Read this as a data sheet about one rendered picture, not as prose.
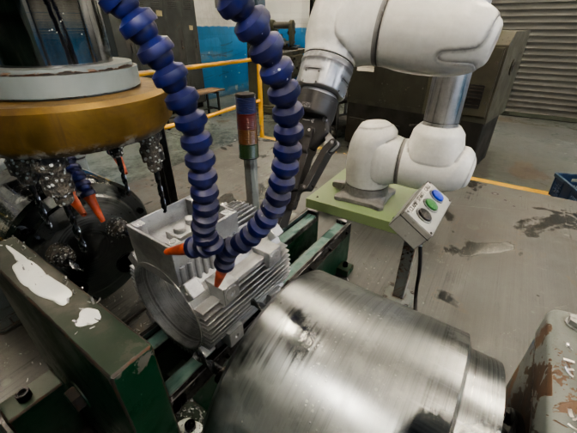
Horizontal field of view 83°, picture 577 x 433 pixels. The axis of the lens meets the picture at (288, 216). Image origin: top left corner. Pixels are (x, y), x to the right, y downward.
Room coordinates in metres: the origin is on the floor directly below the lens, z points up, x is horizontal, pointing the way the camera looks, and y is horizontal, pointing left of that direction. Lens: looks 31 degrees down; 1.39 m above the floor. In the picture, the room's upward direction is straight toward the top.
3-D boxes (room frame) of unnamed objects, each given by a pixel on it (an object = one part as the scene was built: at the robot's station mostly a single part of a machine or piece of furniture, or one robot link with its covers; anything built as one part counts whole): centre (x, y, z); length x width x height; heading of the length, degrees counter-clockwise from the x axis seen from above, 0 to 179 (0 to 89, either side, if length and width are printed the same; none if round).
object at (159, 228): (0.40, 0.15, 1.11); 0.12 x 0.11 x 0.07; 144
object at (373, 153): (1.07, -0.30, 1.00); 0.18 x 0.16 x 0.22; 62
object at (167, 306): (0.44, 0.13, 1.02); 0.20 x 0.19 x 0.19; 144
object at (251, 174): (0.97, 0.12, 1.01); 0.08 x 0.08 x 0.42; 55
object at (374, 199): (1.09, -0.27, 0.87); 0.22 x 0.18 x 0.06; 58
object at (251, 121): (0.97, 0.12, 1.14); 0.06 x 0.06 x 0.04
